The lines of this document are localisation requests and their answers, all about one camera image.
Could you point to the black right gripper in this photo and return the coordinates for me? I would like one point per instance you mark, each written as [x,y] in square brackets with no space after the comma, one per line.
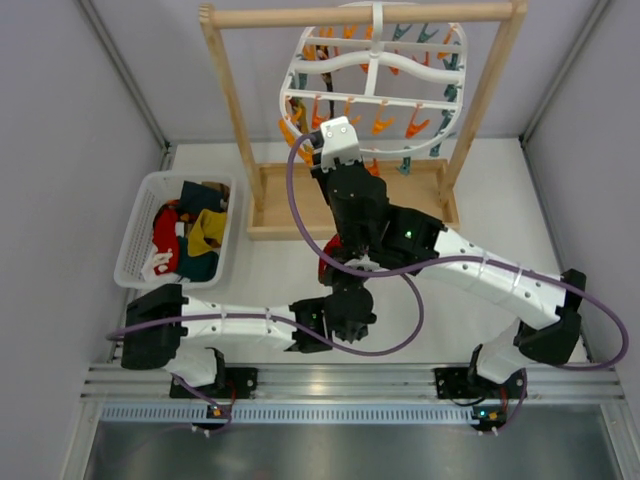
[340,169]

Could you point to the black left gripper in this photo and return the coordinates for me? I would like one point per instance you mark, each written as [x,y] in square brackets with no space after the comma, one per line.
[351,330]

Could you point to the red sock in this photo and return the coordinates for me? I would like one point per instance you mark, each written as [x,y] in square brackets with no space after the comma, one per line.
[334,250]

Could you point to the olive yellow sock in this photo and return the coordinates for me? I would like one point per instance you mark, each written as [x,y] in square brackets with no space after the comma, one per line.
[299,114]

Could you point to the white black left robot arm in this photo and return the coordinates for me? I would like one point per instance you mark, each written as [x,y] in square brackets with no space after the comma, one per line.
[185,336]

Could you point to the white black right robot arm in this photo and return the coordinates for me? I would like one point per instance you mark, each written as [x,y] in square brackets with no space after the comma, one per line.
[547,321]

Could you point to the wooden hanger rack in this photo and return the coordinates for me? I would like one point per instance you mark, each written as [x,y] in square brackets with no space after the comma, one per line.
[419,181]

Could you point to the white round clip hanger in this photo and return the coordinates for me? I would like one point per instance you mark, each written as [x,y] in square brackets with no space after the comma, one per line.
[397,81]

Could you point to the pile of socks in basket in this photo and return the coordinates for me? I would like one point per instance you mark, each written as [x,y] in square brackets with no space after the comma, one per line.
[188,234]

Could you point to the dark navy sock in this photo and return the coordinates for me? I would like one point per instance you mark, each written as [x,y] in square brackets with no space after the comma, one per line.
[323,54]

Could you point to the white plastic basket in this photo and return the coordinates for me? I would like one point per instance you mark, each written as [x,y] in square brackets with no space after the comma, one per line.
[156,189]

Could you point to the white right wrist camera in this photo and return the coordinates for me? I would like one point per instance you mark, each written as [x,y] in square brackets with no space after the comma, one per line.
[337,144]

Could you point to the white slotted cable duct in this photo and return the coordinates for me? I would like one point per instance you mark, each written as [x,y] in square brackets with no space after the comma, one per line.
[248,413]

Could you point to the aluminium mounting rail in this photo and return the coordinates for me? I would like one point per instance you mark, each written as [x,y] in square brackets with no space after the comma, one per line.
[413,383]

